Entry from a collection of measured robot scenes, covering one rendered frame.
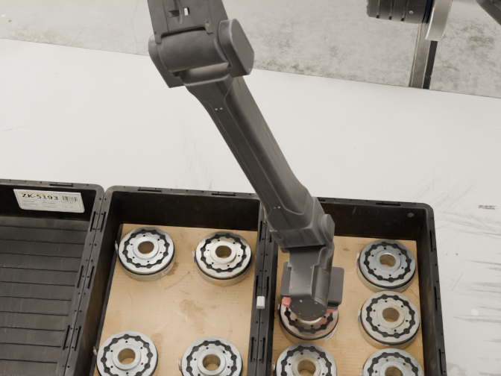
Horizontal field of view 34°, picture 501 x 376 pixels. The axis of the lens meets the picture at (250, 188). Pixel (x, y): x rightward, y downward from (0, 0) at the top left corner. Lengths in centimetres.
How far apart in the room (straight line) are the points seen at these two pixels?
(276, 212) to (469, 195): 76
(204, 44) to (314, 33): 227
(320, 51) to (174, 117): 128
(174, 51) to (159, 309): 65
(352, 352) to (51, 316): 54
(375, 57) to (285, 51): 33
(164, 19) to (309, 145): 97
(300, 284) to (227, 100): 34
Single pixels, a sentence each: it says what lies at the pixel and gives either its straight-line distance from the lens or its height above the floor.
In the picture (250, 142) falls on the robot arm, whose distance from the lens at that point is 107.
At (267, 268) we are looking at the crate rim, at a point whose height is 93.
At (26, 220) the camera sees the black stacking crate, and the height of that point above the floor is 83.
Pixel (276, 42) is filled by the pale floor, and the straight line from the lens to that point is 317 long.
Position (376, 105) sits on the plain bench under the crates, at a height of 70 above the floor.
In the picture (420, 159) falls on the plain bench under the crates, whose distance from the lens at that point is 191.
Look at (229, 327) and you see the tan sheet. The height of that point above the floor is 83.
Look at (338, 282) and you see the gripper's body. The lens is 138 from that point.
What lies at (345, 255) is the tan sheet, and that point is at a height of 83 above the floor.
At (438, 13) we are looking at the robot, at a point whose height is 115.
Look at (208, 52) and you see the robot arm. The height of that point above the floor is 148.
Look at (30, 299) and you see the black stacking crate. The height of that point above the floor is 83.
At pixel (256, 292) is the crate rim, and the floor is 92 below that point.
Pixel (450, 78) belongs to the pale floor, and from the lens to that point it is 312.
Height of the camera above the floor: 214
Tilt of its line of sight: 52 degrees down
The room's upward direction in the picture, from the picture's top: straight up
